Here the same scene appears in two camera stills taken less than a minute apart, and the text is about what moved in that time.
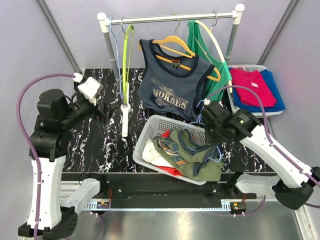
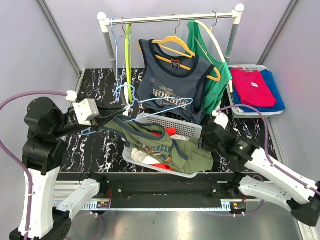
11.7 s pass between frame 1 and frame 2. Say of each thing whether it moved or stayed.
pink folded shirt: stayed
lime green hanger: moved
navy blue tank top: stayed
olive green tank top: moved
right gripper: moved
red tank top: moved
